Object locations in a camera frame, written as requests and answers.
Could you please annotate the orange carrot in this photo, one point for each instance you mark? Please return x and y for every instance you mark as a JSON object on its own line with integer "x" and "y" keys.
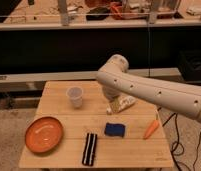
{"x": 151, "y": 128}

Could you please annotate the wooden table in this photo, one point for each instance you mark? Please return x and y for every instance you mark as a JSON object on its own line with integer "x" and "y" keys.
{"x": 129, "y": 151}

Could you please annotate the orange object on shelf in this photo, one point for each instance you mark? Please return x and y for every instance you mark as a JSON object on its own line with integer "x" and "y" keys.
{"x": 116, "y": 10}

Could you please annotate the clear plastic cup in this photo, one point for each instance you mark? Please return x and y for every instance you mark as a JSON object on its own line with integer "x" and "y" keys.
{"x": 74, "y": 95}

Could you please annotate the orange plate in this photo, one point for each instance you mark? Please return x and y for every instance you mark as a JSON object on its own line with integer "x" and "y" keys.
{"x": 43, "y": 135}

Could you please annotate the tan gripper tip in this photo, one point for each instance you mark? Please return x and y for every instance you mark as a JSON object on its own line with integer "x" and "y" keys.
{"x": 115, "y": 105}

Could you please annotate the blue sponge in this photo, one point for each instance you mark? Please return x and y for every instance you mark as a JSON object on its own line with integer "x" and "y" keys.
{"x": 112, "y": 129}

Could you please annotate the white plastic bottle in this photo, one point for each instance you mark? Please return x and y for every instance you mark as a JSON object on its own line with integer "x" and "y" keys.
{"x": 125, "y": 102}

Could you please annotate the black white striped cloth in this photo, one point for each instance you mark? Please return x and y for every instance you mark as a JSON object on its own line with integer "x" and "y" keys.
{"x": 89, "y": 150}

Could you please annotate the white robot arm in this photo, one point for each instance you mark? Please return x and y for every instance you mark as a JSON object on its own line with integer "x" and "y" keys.
{"x": 182, "y": 98}

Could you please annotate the black object on shelf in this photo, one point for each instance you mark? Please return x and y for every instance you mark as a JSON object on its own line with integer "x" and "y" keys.
{"x": 99, "y": 13}

